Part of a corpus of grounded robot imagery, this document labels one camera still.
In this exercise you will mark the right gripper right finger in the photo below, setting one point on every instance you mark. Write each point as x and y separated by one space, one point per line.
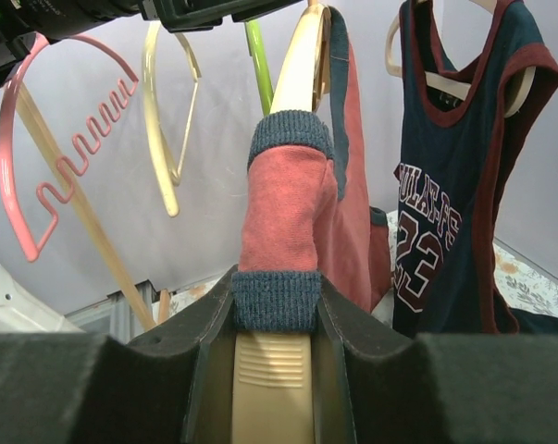
374 385

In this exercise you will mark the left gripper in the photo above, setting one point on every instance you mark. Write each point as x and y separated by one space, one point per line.
57 20

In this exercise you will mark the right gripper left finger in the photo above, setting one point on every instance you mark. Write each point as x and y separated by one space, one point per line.
172 384

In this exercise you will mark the red tank top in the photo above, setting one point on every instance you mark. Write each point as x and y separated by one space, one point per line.
308 216

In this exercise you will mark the green hanger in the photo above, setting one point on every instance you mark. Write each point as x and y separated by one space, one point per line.
261 70

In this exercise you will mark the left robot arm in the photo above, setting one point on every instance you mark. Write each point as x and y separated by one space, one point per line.
16 55

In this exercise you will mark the navy tank top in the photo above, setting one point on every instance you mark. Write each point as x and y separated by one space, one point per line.
463 130

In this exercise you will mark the wooden clothes rack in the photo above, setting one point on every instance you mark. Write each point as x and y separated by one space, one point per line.
35 124

